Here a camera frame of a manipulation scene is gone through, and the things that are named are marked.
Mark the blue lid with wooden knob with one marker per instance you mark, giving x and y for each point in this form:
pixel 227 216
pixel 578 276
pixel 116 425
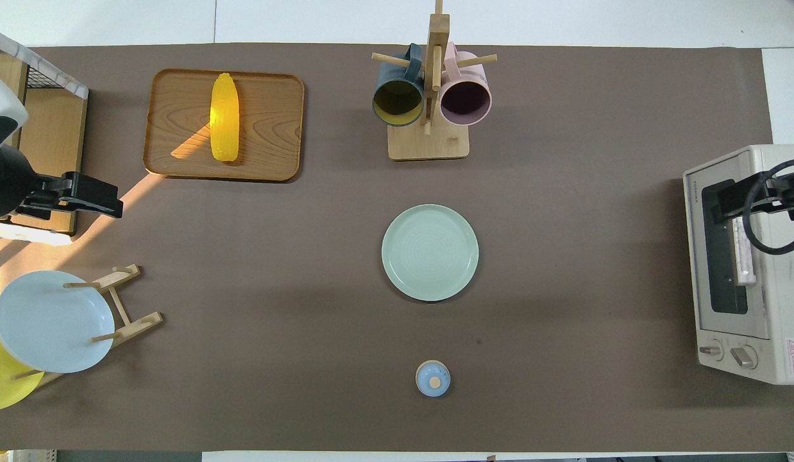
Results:
pixel 433 378

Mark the pale green round plate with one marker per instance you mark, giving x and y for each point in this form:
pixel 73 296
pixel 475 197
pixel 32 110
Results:
pixel 430 253

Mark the cream toaster oven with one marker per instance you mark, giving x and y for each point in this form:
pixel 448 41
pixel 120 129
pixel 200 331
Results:
pixel 778 308

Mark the brown table mat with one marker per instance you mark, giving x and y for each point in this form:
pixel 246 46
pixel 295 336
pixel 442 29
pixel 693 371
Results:
pixel 564 192

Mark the pink mug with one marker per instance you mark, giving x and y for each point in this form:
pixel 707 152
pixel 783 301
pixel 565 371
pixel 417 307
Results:
pixel 465 96

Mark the wooden serving tray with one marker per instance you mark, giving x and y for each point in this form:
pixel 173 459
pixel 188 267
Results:
pixel 275 128

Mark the dark blue mug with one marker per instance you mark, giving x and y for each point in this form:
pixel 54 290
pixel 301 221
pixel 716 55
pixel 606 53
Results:
pixel 397 96

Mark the light blue plate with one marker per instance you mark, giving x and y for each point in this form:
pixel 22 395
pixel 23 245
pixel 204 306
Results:
pixel 50 321

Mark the yellow corn cob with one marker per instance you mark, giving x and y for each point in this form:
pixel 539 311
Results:
pixel 224 115

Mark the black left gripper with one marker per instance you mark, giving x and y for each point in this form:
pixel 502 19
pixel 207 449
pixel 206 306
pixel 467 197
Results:
pixel 89 192

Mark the wooden plate rack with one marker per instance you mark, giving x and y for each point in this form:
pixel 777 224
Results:
pixel 129 327

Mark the yellow plate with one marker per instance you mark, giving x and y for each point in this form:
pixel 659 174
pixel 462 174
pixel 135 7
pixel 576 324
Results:
pixel 2 385

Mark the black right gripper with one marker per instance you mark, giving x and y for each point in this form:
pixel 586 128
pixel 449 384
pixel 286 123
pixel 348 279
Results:
pixel 734 199

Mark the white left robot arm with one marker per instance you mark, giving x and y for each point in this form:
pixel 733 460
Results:
pixel 2 183

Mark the wooden mug tree stand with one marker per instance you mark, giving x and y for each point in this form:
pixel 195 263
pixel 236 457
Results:
pixel 429 142

